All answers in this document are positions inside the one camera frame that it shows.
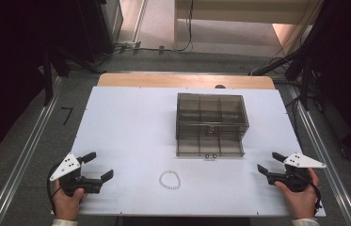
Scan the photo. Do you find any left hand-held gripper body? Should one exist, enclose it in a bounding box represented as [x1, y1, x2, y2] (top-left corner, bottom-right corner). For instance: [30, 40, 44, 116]
[49, 152, 104, 198]

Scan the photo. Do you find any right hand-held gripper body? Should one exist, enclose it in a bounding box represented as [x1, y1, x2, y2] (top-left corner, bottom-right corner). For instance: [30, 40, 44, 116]
[266, 152, 327, 193]

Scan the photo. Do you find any white bead bracelet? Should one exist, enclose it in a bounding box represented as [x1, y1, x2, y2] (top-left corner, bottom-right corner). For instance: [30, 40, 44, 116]
[158, 169, 183, 190]

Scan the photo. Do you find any clear grey compartment storage box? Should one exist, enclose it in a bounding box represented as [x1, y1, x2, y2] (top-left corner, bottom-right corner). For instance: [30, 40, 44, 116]
[175, 91, 250, 159]

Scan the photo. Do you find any person's left hand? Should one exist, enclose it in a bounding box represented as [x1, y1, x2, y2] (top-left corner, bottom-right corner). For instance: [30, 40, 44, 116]
[52, 181, 88, 221]

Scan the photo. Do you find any person's right hand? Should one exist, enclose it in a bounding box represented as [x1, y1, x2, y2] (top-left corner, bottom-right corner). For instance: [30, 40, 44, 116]
[274, 169, 321, 220]

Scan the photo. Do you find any white table board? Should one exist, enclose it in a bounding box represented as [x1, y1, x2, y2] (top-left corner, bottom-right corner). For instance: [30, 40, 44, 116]
[51, 86, 327, 218]

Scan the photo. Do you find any black metal stand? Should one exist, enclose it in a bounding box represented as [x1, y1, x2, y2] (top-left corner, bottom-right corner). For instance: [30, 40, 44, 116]
[40, 43, 105, 107]
[248, 18, 325, 111]

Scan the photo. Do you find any wooden table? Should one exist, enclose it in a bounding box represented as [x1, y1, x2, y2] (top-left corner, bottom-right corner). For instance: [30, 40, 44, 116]
[96, 73, 277, 90]

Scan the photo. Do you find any dark cabinet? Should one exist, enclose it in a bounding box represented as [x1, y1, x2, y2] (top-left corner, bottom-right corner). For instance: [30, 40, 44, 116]
[77, 0, 124, 62]

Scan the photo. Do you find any beige cabinet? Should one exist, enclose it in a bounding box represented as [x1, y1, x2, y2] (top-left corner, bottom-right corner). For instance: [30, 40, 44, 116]
[173, 0, 323, 50]

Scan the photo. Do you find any metal floor rail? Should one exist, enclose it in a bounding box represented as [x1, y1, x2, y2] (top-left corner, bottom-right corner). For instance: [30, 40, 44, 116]
[0, 75, 65, 226]
[288, 85, 351, 226]

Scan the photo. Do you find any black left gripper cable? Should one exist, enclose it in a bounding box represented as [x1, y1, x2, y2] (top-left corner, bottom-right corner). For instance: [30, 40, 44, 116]
[46, 162, 62, 215]

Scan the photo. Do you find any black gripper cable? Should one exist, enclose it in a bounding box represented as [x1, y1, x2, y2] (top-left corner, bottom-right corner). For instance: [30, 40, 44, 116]
[46, 162, 62, 215]
[300, 174, 324, 212]

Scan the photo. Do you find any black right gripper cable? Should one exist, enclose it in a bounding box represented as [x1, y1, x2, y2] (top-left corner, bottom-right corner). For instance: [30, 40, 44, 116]
[300, 174, 324, 212]

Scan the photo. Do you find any black floor cable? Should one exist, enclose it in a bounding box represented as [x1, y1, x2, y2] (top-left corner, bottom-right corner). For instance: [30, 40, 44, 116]
[99, 0, 195, 69]

